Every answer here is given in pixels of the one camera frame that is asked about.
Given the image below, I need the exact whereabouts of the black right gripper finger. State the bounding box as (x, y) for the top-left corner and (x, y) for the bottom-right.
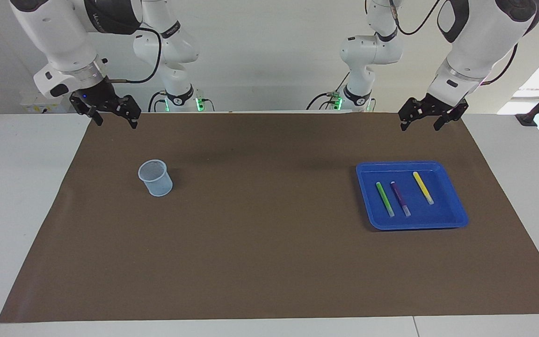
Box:
(77, 104), (104, 126)
(116, 95), (142, 129)

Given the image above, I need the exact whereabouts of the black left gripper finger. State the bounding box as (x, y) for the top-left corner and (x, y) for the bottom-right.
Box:
(398, 98), (427, 132)
(433, 101), (469, 132)

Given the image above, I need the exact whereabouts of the yellow pen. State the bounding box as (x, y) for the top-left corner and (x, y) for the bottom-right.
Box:
(413, 171), (435, 205)

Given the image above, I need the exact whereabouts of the purple pen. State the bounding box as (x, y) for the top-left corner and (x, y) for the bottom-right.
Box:
(390, 181), (412, 217)

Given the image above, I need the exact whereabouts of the green pen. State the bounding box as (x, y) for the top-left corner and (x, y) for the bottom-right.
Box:
(375, 182), (395, 218)

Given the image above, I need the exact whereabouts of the white socket box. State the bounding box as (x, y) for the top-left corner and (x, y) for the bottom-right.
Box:
(21, 91), (71, 114)

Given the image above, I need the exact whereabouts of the clear plastic cup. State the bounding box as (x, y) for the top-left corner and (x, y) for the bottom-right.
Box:
(138, 159), (174, 197)

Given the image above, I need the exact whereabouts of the blue plastic tray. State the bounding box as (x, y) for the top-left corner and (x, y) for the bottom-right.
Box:
(356, 161), (469, 231)

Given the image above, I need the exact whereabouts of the brown table mat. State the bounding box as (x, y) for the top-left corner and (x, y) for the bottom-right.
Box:
(0, 112), (539, 323)

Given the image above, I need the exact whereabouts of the black base cable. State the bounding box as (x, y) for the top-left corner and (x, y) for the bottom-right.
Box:
(306, 70), (350, 110)
(148, 90), (167, 113)

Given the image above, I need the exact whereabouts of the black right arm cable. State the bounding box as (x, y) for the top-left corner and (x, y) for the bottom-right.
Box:
(82, 0), (163, 85)

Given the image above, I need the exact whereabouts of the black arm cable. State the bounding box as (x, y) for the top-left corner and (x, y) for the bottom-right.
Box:
(389, 0), (539, 87)
(82, 0), (163, 85)

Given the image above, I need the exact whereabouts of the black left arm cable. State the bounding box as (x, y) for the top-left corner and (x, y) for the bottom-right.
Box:
(389, 0), (539, 87)

